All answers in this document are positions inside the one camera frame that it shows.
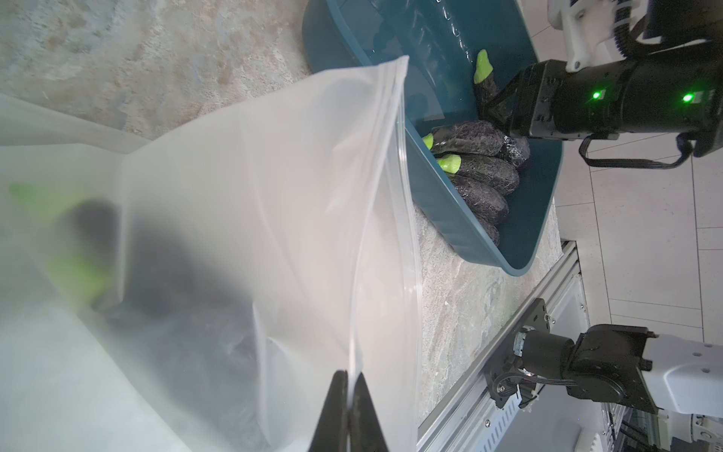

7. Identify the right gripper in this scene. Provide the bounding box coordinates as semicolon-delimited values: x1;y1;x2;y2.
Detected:
496;43;722;158

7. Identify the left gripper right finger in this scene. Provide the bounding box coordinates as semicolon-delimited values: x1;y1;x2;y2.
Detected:
348;373;389;452

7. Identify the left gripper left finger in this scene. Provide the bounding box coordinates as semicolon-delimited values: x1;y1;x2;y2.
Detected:
308;370;349;452

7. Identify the dark purple eggplant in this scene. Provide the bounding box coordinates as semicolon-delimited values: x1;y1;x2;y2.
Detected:
8;182;258;441
473;50;499;120

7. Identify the teal plastic bin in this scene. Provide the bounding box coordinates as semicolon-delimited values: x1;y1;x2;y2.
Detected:
302;1;563;277

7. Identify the eggplant at bin left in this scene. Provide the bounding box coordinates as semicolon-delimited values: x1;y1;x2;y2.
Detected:
436;154;520;196

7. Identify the eggplant at bin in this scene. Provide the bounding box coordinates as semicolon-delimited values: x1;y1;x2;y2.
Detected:
436;154;520;196
423;121;506;156

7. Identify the eggplant at bin front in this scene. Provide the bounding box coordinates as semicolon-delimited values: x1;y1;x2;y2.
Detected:
423;121;506;156

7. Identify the aluminium mounting rail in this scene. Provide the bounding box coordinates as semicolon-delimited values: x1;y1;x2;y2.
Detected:
416;241;601;451

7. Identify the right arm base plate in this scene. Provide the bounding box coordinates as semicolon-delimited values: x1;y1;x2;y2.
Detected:
483;298;550;409

